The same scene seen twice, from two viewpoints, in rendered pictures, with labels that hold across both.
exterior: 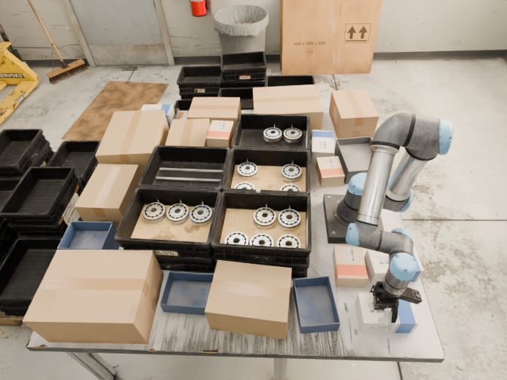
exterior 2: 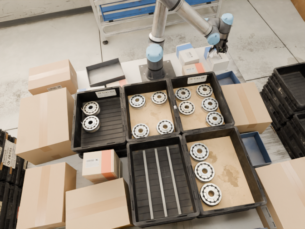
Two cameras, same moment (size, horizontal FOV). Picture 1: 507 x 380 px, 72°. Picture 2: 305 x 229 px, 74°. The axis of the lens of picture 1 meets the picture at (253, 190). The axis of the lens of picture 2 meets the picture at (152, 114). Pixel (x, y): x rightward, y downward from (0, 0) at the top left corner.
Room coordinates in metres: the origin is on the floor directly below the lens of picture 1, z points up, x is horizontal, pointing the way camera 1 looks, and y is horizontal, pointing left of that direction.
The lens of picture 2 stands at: (1.32, 0.58, 1.92)
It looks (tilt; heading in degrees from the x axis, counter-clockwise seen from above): 58 degrees down; 260
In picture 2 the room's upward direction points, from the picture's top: 7 degrees counter-clockwise
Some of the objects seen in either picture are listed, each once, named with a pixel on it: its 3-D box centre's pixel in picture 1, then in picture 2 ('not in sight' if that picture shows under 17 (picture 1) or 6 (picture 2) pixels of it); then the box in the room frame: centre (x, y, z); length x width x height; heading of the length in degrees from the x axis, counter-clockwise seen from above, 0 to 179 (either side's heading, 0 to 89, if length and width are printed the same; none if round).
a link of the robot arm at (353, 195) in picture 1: (362, 190); (154, 56); (1.06, -0.49, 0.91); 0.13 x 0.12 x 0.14; 71
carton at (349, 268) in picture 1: (348, 265); (194, 73); (0.78, -0.39, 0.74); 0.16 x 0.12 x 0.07; 174
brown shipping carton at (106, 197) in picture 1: (113, 195); not in sight; (1.25, 0.72, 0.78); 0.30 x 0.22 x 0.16; 173
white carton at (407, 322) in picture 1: (385, 313); (215, 57); (0.56, -0.48, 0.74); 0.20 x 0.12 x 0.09; 86
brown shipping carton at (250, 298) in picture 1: (250, 298); (240, 109); (0.64, 0.04, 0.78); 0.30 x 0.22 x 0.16; 79
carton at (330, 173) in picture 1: (329, 171); (119, 90); (1.37, -0.42, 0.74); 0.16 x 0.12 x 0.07; 1
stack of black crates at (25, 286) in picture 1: (35, 276); not in sight; (1.12, 1.33, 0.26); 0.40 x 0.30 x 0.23; 175
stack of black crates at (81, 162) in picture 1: (81, 175); not in sight; (1.92, 1.26, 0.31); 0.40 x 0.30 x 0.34; 175
